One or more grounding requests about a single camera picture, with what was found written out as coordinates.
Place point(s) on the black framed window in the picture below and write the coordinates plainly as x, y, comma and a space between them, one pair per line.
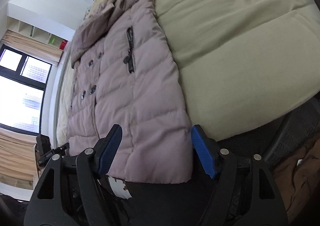
23, 85

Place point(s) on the white wall shelf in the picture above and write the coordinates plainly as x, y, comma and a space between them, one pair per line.
32, 32

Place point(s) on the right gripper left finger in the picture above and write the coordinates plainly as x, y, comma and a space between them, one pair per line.
69, 191

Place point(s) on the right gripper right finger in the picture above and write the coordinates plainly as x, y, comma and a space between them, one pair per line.
244, 191

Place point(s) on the brown garment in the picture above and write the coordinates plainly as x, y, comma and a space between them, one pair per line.
298, 176

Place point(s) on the red storage box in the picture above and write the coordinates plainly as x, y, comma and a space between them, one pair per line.
63, 44

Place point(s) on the beige bed sheet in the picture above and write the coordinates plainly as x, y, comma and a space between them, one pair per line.
241, 63

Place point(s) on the beige curtain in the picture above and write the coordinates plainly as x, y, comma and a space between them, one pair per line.
27, 45

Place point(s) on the mauve puffer coat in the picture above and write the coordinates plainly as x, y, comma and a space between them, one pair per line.
125, 74

